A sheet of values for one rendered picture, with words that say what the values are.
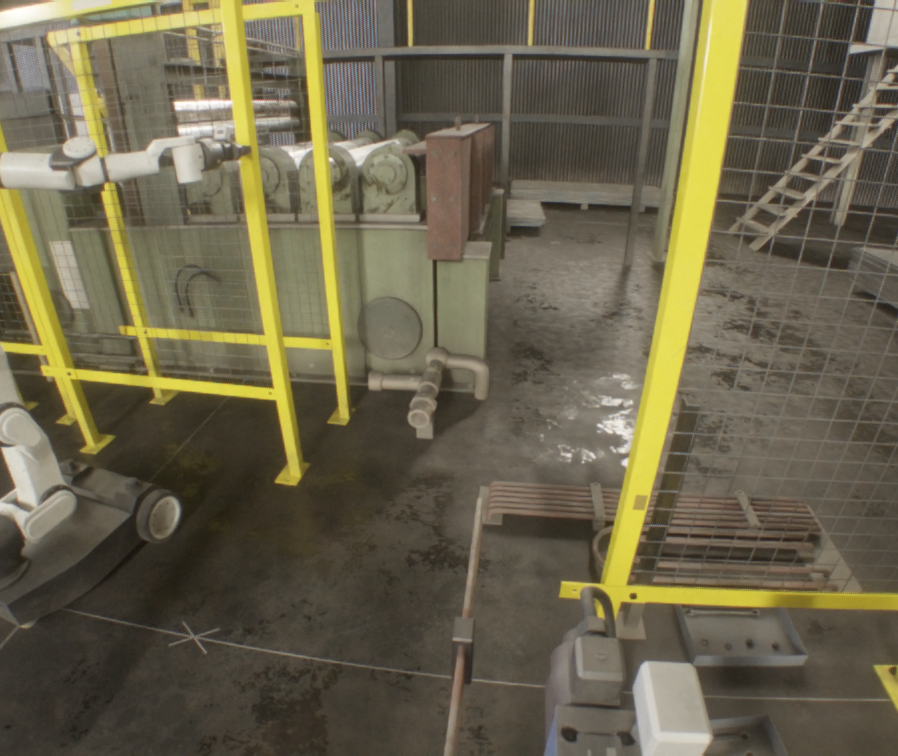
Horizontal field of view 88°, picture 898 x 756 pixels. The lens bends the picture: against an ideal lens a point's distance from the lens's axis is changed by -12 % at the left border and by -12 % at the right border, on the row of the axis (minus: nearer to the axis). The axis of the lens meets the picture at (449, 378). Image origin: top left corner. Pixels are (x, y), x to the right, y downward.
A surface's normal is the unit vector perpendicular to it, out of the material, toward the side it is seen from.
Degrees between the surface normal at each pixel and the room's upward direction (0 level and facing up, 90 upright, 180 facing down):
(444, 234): 90
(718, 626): 0
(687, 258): 90
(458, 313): 90
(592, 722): 0
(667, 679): 0
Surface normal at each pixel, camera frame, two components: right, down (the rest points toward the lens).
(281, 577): 0.00, -0.88
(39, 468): 0.96, 0.13
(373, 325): -0.16, 0.46
